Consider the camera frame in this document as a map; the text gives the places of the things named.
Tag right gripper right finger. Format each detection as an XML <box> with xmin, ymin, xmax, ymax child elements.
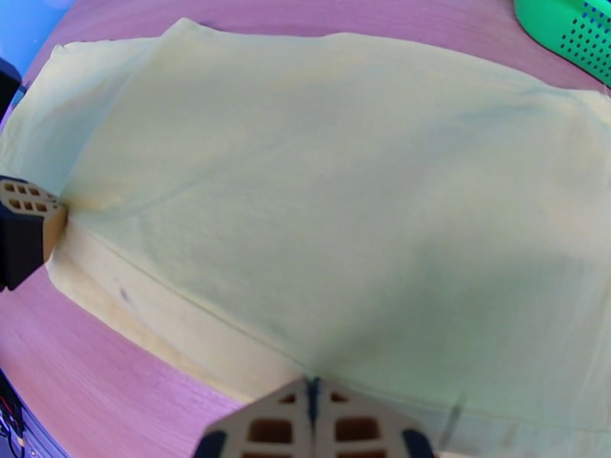
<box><xmin>312</xmin><ymin>379</ymin><xmax>438</xmax><ymax>458</ymax></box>

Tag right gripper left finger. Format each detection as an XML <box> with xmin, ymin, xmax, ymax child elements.
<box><xmin>192</xmin><ymin>376</ymin><xmax>316</xmax><ymax>458</ymax></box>

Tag yellow trousers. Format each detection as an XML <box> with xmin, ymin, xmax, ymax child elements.
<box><xmin>0</xmin><ymin>16</ymin><xmax>611</xmax><ymax>458</ymax></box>

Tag green plastic basket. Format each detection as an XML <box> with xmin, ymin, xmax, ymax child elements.
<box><xmin>512</xmin><ymin>0</ymin><xmax>611</xmax><ymax>89</ymax></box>

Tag red black power cable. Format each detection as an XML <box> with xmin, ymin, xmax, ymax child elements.
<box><xmin>0</xmin><ymin>375</ymin><xmax>27</xmax><ymax>458</ymax></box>

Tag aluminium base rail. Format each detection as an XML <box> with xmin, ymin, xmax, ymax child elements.
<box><xmin>0</xmin><ymin>370</ymin><xmax>73</xmax><ymax>458</ymax></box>

